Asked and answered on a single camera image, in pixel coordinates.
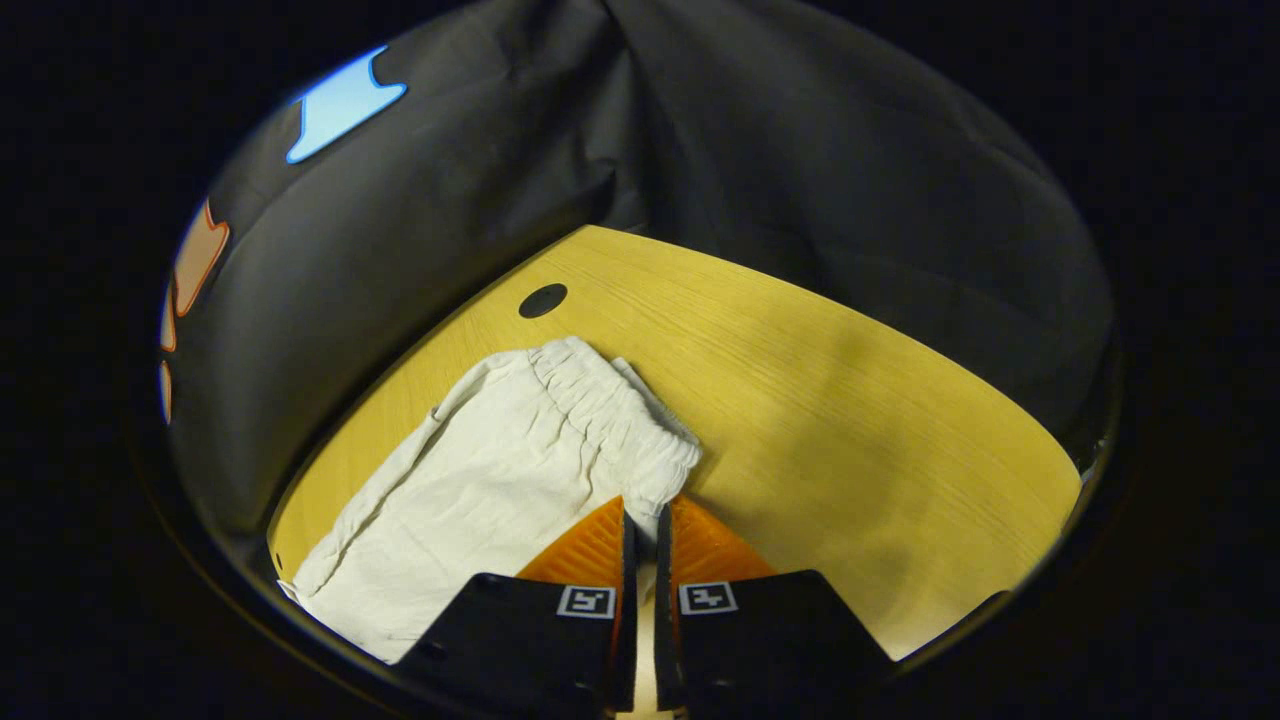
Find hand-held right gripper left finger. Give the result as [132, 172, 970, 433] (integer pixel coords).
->
[395, 495, 639, 715]

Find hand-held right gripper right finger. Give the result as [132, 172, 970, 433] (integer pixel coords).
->
[655, 494, 896, 715]

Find white jeans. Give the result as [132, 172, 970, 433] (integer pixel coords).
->
[278, 336, 703, 716]

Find black backdrop cloth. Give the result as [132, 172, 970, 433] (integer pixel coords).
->
[160, 0, 1116, 601]

